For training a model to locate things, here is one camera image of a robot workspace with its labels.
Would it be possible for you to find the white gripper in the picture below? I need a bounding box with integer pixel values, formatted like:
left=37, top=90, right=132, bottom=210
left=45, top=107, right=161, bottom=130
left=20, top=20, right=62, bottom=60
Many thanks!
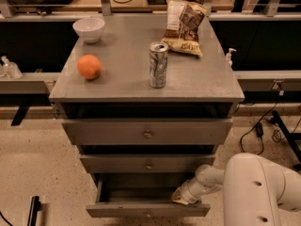
left=171, top=179, right=200, bottom=205

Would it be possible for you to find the grey bottom drawer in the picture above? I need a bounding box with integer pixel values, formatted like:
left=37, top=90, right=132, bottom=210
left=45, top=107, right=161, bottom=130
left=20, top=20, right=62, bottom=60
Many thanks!
left=86, top=172, right=210, bottom=218

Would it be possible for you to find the grey drawer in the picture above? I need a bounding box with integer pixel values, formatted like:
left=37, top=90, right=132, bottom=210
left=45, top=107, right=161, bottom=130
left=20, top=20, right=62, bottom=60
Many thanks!
left=62, top=119, right=233, bottom=145
left=80, top=153, right=214, bottom=173
left=86, top=172, right=210, bottom=218

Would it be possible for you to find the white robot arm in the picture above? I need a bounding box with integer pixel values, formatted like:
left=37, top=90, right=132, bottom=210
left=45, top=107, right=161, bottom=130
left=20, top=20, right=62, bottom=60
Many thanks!
left=171, top=153, right=301, bottom=226

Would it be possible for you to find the grey top drawer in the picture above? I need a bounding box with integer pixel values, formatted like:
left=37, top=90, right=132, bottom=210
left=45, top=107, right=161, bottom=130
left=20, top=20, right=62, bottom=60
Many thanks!
left=62, top=119, right=233, bottom=145

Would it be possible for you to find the grey middle drawer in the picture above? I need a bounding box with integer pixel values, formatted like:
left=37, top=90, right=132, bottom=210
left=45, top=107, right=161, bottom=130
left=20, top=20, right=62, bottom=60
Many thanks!
left=80, top=153, right=214, bottom=173

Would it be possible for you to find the grey drawer cabinet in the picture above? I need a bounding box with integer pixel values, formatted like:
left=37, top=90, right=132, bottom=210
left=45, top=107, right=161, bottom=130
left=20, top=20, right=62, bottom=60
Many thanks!
left=48, top=13, right=246, bottom=190

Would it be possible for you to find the black stand leg right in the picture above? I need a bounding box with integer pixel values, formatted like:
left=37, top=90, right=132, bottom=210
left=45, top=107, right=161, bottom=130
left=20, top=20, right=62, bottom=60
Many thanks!
left=272, top=110, right=301, bottom=172

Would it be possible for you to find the black bar on floor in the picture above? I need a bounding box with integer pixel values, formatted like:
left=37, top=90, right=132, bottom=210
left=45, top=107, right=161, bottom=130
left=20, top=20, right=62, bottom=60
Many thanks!
left=27, top=196, right=40, bottom=226

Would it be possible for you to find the silver drink can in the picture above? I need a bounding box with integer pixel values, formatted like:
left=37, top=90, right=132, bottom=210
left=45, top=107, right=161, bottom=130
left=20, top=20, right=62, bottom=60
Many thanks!
left=150, top=41, right=168, bottom=89

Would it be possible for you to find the white pump bottle right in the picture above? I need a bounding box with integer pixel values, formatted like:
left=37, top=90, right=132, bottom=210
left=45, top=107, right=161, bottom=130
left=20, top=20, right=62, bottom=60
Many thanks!
left=225, top=48, right=237, bottom=66

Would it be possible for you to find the orange fruit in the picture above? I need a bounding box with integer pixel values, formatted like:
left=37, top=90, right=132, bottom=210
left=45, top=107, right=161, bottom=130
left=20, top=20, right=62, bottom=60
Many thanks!
left=77, top=55, right=103, bottom=80

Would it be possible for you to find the brown chip bag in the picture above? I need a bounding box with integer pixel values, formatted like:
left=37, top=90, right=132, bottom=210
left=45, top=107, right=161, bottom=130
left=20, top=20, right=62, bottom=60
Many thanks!
left=162, top=0, right=208, bottom=57

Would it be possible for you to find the white bowl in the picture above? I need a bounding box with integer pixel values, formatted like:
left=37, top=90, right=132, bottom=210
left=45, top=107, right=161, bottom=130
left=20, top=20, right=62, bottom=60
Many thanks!
left=72, top=17, right=105, bottom=43

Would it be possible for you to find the clear sanitizer bottle left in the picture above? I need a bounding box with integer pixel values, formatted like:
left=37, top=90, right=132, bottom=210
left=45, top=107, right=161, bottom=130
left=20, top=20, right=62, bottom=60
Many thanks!
left=1, top=56, right=23, bottom=79

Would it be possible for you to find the black floor cable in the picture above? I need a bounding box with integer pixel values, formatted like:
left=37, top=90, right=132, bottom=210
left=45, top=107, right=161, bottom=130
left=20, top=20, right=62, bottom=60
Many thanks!
left=239, top=91, right=301, bottom=157

